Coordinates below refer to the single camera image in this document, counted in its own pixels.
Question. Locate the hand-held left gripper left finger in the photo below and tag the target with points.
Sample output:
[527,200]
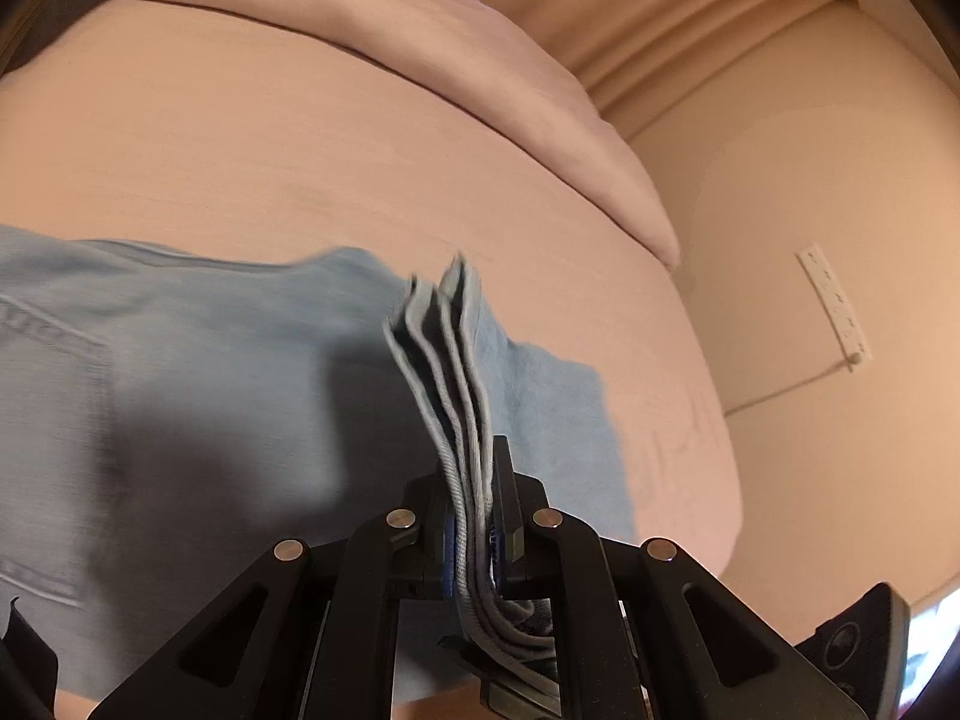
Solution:
[447,555]

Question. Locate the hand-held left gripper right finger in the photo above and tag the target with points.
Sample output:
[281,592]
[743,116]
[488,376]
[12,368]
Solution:
[517,532]

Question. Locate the light blue denim pants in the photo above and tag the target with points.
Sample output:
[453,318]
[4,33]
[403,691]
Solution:
[225,390]

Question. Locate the white power strip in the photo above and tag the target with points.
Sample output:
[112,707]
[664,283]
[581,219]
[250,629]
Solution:
[834,304]

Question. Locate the pink duvet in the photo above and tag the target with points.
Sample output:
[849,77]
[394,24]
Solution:
[487,75]

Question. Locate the pink curtain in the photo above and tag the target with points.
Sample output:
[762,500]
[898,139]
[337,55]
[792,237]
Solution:
[675,15]

